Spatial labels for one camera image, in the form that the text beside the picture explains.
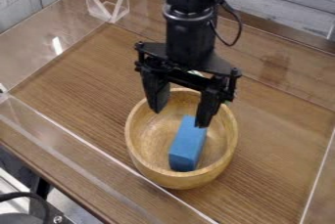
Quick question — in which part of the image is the brown wooden bowl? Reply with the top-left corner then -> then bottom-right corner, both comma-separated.
125,88 -> 239,190

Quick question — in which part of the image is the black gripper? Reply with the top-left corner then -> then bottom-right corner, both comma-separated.
135,6 -> 241,128

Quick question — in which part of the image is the black cable under table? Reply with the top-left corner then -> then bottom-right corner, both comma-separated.
0,192 -> 47,224

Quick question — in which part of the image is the green white marker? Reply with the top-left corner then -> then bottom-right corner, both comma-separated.
188,70 -> 231,106

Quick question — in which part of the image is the black metal table bracket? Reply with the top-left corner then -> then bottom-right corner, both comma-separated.
28,199 -> 74,224

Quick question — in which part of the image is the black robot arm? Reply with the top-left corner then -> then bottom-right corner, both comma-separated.
135,0 -> 243,128

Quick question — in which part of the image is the blue rectangular block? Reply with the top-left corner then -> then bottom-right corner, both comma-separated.
169,115 -> 206,172

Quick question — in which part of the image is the clear acrylic triangle bracket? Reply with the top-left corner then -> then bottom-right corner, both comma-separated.
85,0 -> 130,23

